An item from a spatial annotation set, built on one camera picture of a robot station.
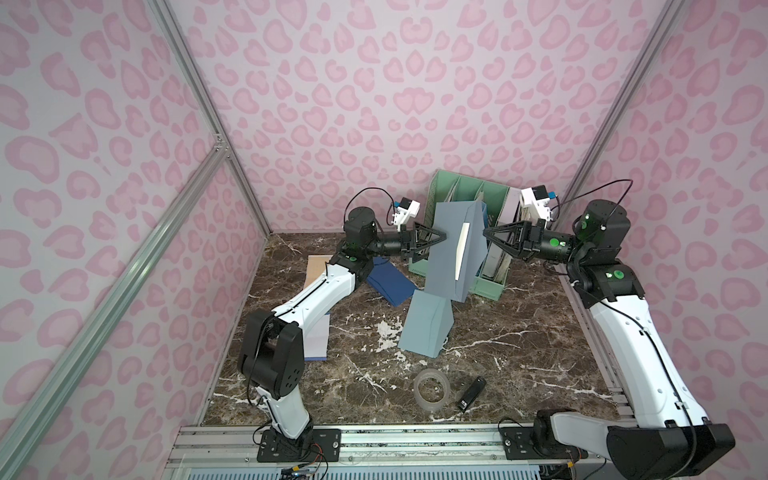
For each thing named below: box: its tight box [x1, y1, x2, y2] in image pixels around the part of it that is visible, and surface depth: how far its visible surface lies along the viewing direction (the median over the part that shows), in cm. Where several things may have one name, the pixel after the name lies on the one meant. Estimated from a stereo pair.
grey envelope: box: [425, 201, 488, 303], surface depth 65 cm
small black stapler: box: [457, 376, 487, 413], surface depth 80 cm
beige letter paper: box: [455, 223, 470, 281], surface depth 65 cm
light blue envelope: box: [398, 289, 454, 358], surface depth 95 cm
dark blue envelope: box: [366, 256, 418, 307], surface depth 106 cm
